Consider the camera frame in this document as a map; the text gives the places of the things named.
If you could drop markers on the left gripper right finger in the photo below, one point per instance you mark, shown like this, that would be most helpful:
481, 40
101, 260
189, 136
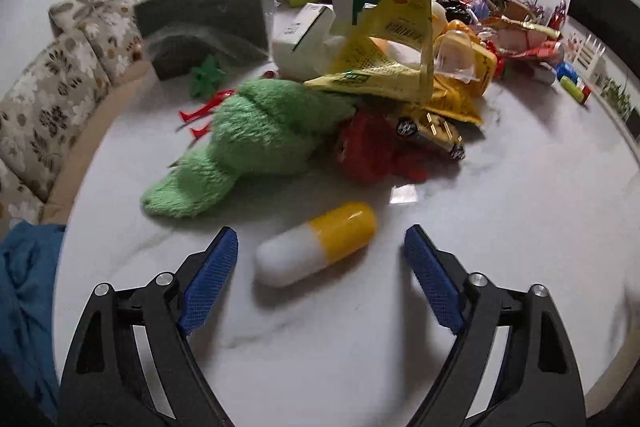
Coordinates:
511, 363

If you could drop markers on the red plastic figure toy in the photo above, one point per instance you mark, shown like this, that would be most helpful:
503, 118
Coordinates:
204, 111

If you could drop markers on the blue cloth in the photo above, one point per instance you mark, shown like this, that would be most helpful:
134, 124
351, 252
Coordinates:
29, 260

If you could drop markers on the dark green wrapped box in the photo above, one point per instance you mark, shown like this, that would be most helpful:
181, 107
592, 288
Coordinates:
179, 35

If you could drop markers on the red crumpled wrapper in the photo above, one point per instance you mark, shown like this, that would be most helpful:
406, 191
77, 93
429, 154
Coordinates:
368, 151

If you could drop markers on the yellow white capsule toy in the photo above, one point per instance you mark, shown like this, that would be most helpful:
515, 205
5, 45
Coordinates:
307, 249

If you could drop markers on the green plush crocodile toy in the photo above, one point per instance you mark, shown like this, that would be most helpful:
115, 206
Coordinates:
269, 127

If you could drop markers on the black television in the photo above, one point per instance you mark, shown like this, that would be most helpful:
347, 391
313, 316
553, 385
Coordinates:
615, 22

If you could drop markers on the yellow green snack bag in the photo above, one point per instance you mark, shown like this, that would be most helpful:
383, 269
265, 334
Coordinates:
387, 52

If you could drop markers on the white cardboard box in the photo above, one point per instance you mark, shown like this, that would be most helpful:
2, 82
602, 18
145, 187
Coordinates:
299, 50

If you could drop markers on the green plastic tree toy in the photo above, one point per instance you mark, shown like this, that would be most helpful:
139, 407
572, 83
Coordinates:
206, 79

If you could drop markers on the floral patterned sofa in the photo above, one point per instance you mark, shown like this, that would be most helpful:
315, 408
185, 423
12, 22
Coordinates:
54, 115

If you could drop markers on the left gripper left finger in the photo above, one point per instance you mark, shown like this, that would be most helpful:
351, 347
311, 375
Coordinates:
130, 363

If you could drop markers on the gold toy car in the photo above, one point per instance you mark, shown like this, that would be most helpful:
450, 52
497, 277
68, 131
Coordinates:
430, 130

